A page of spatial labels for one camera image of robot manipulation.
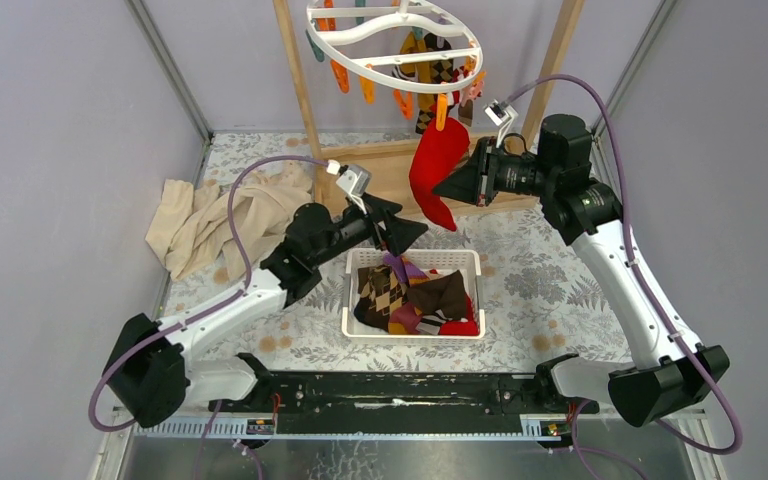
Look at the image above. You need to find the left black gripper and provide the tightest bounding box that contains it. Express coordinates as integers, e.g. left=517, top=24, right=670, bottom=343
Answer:
left=310, top=192, right=426, bottom=269

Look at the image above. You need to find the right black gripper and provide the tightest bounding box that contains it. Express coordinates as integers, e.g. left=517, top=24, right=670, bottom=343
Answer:
left=432, top=136, right=557, bottom=206

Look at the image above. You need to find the red sock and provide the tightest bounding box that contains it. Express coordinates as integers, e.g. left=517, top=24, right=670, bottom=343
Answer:
left=438, top=295, right=481, bottom=337
left=408, top=118, right=470, bottom=231

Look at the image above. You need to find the purple orange striped sock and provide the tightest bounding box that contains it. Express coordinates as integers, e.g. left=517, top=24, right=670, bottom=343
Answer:
left=382, top=251, right=432, bottom=336

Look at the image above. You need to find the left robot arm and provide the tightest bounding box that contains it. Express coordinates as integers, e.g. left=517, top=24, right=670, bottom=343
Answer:
left=99, top=194, right=428, bottom=427

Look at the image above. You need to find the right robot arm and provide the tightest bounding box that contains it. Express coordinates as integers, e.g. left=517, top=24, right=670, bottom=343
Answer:
left=433, top=114, right=730, bottom=427

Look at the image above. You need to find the white round clip hanger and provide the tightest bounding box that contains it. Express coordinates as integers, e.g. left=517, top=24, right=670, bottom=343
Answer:
left=305, top=1, right=484, bottom=94

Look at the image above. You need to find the brown tan striped sock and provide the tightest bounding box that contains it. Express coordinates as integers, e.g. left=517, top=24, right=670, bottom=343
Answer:
left=457, top=96, right=474, bottom=127

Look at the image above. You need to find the white plastic basket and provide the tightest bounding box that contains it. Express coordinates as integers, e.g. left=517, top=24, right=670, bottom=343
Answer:
left=342, top=249, right=486, bottom=345

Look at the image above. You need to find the brown yellow argyle sock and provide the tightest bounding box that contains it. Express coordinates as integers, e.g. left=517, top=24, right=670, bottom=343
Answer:
left=415, top=33, right=454, bottom=135

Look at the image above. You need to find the mustard yellow sock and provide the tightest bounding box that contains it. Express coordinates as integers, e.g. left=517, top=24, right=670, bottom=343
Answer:
left=391, top=33, right=438, bottom=113

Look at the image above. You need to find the beige crumpled cloth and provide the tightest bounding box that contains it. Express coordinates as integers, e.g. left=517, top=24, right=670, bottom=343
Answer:
left=145, top=161, right=313, bottom=281

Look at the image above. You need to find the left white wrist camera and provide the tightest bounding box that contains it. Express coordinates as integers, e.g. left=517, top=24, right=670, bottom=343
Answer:
left=326, top=159, right=371, bottom=214

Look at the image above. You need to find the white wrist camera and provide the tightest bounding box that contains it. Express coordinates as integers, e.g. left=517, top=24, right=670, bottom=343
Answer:
left=326, top=159, right=371, bottom=214
left=484, top=100, right=518, bottom=148

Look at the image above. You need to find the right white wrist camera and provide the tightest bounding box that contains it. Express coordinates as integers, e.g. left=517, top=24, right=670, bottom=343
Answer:
left=484, top=100, right=518, bottom=148

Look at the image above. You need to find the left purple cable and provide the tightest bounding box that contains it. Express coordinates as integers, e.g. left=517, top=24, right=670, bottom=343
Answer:
left=87, top=155, right=349, bottom=480

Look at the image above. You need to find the purple cable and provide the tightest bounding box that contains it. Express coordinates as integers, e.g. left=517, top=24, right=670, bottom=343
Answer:
left=87, top=155, right=349, bottom=480
left=486, top=73, right=744, bottom=480

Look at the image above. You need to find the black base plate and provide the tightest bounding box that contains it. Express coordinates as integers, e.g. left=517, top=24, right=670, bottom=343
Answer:
left=218, top=371, right=582, bottom=436

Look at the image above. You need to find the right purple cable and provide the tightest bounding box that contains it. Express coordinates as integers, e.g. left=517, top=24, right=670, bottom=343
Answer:
left=486, top=73, right=744, bottom=480

